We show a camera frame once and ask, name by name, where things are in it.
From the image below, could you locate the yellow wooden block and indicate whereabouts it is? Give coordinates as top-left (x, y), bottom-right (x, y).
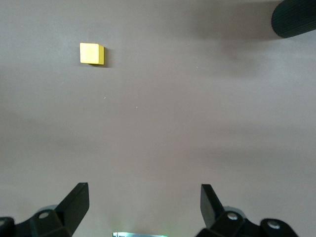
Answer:
top-left (79, 42), bottom-right (105, 66)

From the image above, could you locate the brown paper table cover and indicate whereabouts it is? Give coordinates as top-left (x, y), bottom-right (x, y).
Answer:
top-left (0, 0), bottom-right (316, 237)

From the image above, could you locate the black padded cylinder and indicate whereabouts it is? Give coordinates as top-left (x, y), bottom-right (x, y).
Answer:
top-left (271, 0), bottom-right (316, 39)

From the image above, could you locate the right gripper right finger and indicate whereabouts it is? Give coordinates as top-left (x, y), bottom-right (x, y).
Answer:
top-left (196, 184), bottom-right (301, 237)

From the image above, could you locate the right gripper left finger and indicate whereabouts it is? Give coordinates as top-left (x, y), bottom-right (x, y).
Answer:
top-left (0, 182), bottom-right (90, 237)

